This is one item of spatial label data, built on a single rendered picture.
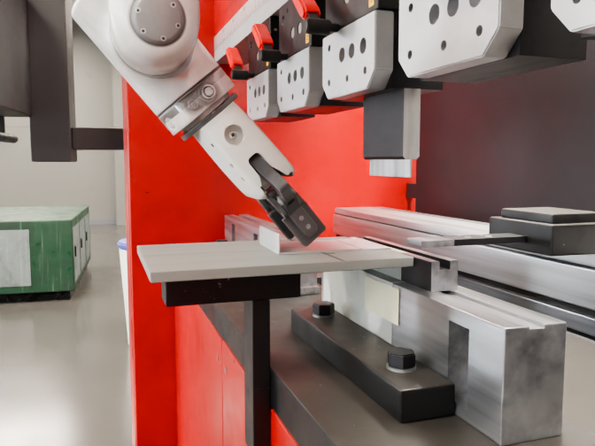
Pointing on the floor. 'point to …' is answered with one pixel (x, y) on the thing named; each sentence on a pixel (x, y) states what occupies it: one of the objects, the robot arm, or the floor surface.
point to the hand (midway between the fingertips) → (297, 223)
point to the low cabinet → (42, 252)
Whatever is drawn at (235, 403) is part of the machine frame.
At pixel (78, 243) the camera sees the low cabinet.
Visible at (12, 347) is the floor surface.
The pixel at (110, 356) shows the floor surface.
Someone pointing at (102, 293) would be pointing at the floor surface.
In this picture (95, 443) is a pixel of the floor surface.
